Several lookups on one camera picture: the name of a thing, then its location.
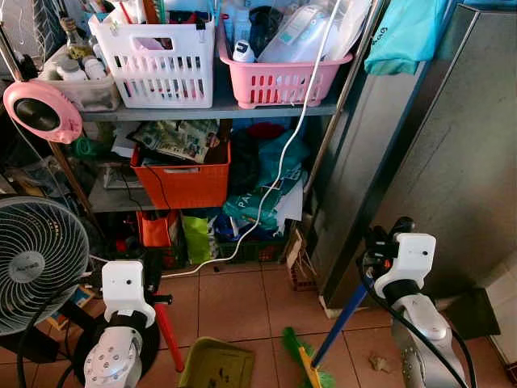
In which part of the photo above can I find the crumpled brown debris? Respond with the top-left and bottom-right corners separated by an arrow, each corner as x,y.
368,351 -> 395,375

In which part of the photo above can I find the glass bottle with gold cap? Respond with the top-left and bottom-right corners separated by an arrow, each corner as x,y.
63,16 -> 91,61

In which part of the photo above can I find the grey standing fan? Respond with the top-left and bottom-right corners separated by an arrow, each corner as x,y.
0,196 -> 162,388

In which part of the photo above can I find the white spray bottle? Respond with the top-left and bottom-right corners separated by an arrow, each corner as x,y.
233,39 -> 256,64

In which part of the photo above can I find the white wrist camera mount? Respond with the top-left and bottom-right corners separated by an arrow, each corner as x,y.
373,233 -> 438,300
102,259 -> 157,329

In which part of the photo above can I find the teal cloth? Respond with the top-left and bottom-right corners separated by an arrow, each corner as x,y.
364,0 -> 450,77

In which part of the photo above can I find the orange bag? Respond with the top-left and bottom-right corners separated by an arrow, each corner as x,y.
136,210 -> 180,248

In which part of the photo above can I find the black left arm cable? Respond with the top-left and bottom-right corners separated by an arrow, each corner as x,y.
15,275 -> 104,388

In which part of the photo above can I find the white power cable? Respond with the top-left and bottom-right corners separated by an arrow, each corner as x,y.
160,0 -> 343,280

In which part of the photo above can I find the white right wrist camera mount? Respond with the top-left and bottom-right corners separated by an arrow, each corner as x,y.
373,233 -> 438,300

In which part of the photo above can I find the pink plastic basket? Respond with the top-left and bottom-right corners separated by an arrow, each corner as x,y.
216,20 -> 356,110

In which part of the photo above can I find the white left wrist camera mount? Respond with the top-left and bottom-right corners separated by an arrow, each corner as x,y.
102,259 -> 157,329

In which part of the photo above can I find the white plastic basket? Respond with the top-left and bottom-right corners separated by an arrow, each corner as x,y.
87,11 -> 217,110

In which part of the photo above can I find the printed paper package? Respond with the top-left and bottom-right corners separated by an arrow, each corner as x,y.
150,119 -> 221,165

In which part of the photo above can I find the teal printed shopping bag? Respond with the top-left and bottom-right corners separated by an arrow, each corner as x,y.
222,129 -> 312,235

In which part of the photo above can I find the clear plastic storage box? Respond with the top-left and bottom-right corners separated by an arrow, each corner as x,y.
38,44 -> 122,113

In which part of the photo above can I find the olive dustpan with red handle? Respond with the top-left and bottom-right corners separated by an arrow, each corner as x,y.
152,294 -> 256,388

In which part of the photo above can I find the grey metal shelf rack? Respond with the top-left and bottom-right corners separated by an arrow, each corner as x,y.
0,0 -> 380,272

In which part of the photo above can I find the lime green bag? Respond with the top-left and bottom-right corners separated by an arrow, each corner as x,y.
181,212 -> 215,266

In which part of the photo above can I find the green broom with blue handle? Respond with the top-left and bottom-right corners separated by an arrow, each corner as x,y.
280,279 -> 374,388

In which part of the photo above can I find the orange plastic basket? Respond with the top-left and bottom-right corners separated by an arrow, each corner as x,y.
130,139 -> 232,210

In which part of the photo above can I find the red perforated brick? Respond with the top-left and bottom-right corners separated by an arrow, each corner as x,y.
285,257 -> 317,293

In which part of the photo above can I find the grey metal cabinet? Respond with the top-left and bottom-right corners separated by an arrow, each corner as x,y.
309,2 -> 517,310

